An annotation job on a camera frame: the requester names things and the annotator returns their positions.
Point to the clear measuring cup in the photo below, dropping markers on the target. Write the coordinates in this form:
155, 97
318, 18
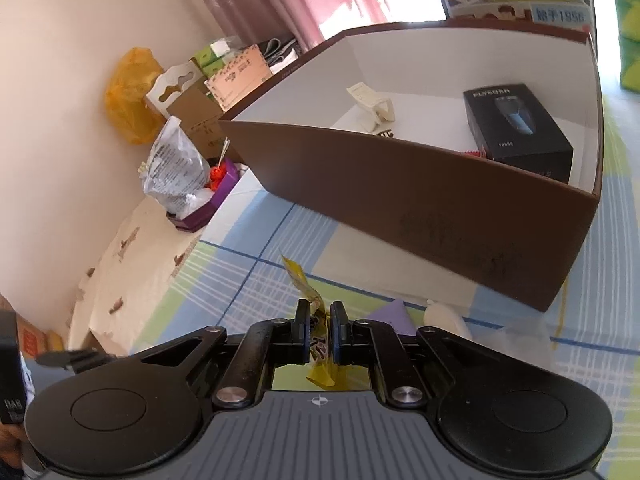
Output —
530, 335

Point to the purple box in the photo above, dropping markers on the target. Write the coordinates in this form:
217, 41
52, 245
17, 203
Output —
200, 215

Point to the yellow plastic bag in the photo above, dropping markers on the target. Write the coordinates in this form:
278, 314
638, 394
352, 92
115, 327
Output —
127, 95

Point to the small green tissue pack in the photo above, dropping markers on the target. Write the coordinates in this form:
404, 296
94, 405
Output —
210, 57

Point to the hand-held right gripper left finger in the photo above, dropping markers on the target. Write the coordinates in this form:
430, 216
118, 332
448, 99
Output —
302, 330

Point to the kraft paper envelope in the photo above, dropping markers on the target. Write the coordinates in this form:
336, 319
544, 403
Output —
240, 77

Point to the desktop with checked cloth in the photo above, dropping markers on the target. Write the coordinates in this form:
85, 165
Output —
240, 280

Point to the printed clear plastic bag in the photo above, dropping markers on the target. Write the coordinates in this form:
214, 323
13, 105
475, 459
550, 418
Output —
172, 165

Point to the brown cardboard storage box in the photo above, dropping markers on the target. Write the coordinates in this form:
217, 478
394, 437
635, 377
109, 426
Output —
400, 200

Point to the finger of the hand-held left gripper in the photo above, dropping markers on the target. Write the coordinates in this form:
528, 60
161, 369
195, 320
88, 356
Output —
75, 359

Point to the cardboard box with white tab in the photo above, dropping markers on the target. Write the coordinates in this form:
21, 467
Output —
192, 115

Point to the white stacked tubs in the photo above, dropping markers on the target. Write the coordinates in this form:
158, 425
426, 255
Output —
280, 52

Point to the white hair claw clip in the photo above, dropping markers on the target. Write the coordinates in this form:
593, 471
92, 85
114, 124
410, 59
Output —
367, 102

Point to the black shaver box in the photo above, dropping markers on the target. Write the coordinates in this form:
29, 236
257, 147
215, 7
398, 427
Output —
525, 145

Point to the red candy packet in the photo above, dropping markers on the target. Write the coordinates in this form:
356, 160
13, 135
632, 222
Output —
472, 154

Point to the small red ornament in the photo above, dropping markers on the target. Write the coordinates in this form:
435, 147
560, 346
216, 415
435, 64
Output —
216, 175

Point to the striped hair claw clip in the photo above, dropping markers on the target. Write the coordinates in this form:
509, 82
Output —
385, 132

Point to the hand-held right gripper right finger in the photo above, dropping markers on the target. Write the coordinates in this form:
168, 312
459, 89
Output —
336, 332

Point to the stack of green tissue packs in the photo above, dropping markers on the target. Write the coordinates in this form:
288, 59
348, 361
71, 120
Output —
630, 35

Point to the yellow snack packet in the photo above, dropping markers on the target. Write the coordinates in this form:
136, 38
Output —
300, 280

